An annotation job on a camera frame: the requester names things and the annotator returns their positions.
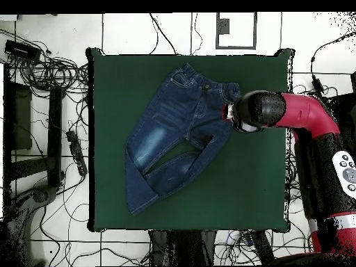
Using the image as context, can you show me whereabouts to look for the blue denim jeans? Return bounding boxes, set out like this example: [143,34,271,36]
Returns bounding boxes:
[124,63,242,216]

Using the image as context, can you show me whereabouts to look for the dark green table cloth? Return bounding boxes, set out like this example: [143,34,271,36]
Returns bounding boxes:
[86,47,295,233]

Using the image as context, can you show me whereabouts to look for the small grey square plate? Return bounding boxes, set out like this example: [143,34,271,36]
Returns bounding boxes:
[217,17,231,35]

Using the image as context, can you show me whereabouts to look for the black power adapter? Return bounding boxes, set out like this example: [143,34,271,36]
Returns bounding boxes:
[310,78,324,93]

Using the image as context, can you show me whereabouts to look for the black power strip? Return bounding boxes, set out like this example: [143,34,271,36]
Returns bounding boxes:
[65,129,89,177]

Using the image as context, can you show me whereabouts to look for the black metal stand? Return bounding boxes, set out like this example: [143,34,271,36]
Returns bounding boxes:
[2,63,66,193]

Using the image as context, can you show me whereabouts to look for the grey stand base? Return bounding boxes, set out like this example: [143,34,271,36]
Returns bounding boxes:
[3,184,60,266]

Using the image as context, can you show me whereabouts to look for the black rectangular box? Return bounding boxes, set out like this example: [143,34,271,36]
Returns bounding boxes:
[4,39,42,61]

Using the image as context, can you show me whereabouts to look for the grey square floor frame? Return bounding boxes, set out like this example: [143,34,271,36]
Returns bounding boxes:
[215,12,257,50]

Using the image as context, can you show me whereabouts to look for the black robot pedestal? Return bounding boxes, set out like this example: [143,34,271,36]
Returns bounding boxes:
[148,229,218,266]

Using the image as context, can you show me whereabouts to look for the tangled black cables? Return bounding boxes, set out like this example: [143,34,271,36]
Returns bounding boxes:
[0,29,90,95]

